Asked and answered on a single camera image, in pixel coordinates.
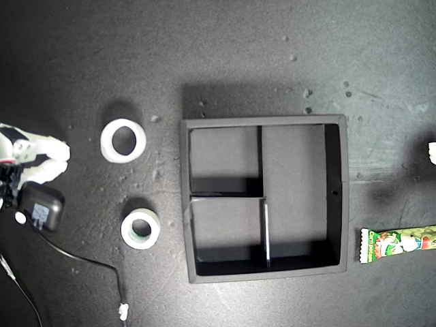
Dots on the large white tape roll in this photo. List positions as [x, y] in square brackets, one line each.
[106, 143]

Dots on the small white tape roll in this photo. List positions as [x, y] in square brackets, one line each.
[126, 235]

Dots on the green printed snack bar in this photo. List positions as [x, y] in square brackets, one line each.
[391, 243]

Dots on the black compartment tray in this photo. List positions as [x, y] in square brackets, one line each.
[293, 170]

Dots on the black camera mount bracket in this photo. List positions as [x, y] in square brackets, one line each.
[8, 184]

